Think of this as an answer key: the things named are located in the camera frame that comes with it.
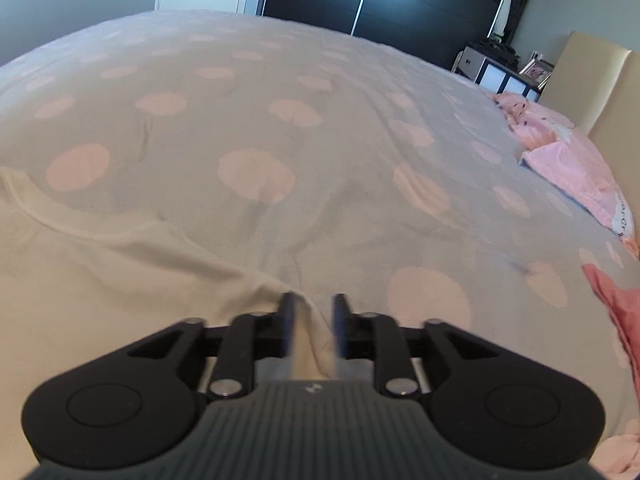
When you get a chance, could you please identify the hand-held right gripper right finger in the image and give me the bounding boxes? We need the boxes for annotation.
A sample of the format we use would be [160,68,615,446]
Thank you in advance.
[332,293,503,402]

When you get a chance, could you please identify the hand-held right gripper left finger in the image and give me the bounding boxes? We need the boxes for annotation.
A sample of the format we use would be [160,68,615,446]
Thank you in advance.
[127,291,301,402]

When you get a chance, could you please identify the cream shirt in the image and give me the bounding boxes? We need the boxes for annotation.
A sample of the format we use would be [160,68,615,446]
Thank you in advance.
[0,167,341,480]

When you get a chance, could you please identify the grey bed cover pink dots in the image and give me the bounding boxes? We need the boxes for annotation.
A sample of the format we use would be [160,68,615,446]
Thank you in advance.
[0,7,640,480]

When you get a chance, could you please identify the coral pink cloth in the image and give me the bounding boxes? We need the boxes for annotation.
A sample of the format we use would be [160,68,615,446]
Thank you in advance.
[582,262,640,401]

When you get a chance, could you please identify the pink pillow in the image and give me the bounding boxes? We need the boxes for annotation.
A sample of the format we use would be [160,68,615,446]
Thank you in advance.
[520,137,640,256]

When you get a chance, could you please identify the white nightstand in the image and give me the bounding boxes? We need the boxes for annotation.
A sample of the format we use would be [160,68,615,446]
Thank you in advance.
[452,45,543,103]

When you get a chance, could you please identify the black bag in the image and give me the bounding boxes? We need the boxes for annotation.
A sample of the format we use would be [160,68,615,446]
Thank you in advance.
[472,35,521,68]

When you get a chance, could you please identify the black wardrobe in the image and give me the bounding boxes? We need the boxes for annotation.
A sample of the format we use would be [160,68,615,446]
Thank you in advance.
[257,0,541,68]

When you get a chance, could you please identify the beige padded headboard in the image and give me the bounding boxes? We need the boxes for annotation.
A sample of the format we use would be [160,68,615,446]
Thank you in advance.
[540,30,640,201]

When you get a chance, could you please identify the hanging dark garment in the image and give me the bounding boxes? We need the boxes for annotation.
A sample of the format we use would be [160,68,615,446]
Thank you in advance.
[502,0,543,46]

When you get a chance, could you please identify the photo frame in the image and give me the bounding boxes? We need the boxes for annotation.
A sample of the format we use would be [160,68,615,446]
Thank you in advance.
[517,55,555,86]

